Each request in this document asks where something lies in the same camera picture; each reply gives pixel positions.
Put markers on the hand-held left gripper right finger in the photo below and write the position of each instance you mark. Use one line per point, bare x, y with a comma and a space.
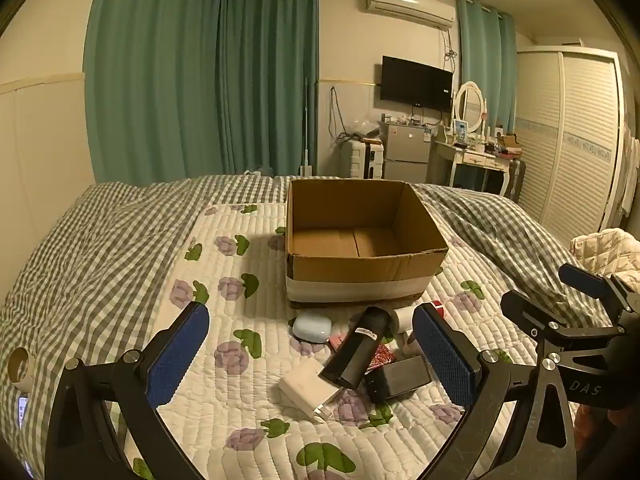
445, 355

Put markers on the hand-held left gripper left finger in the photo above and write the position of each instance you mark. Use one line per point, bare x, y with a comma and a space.
180, 355

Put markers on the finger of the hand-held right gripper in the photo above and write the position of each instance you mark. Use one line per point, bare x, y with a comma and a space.
582, 281
530, 316

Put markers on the black cylinder with label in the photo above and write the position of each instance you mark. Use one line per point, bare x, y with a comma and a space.
355, 355

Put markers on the cardboard box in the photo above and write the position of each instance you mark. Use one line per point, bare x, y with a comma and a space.
350, 272

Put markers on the person's right hand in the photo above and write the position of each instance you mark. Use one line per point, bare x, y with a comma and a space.
626, 417

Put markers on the cream quilted cloth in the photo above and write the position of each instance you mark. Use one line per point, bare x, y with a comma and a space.
610, 250

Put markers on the small red item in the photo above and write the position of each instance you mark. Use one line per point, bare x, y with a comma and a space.
438, 307

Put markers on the black rectangular box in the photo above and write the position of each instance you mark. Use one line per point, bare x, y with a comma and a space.
397, 379

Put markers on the red patterned packet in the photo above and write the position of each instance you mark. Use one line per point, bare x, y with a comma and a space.
381, 355

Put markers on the white floral quilt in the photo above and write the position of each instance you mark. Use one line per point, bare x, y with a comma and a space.
235, 300

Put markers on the grey suitcase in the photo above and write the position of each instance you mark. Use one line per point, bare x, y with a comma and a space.
515, 180

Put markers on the grey checkered blanket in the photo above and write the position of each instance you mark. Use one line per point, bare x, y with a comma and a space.
100, 260

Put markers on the white rectangular box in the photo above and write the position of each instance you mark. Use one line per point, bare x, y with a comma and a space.
305, 390

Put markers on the hanging white towel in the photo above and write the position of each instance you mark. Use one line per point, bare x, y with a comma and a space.
631, 160

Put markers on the light blue earbud case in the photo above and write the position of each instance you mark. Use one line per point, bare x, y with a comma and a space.
312, 327

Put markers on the white louvred wardrobe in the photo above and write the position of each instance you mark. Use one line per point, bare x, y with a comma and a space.
575, 135

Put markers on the tape roll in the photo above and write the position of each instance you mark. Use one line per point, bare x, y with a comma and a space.
26, 367

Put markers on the white dressing table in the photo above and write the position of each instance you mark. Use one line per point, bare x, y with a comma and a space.
475, 158

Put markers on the smartphone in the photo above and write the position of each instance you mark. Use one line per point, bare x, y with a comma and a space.
23, 411

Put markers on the small silver fridge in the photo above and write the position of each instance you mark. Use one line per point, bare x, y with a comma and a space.
407, 147

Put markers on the oval white vanity mirror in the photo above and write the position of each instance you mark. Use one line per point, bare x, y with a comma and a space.
470, 102

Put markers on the white suitcase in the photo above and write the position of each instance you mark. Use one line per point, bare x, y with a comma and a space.
361, 157

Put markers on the narrow green curtain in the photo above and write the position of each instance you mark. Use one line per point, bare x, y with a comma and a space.
487, 60

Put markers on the white pole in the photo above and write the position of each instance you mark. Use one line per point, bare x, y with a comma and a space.
306, 130

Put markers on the wide green curtain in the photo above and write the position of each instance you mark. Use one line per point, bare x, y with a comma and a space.
175, 75

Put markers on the white air conditioner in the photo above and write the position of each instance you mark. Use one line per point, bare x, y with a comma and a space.
407, 5

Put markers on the picture frame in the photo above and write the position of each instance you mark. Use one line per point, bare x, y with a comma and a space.
460, 131

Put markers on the black wall television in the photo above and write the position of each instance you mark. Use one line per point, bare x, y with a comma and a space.
415, 80

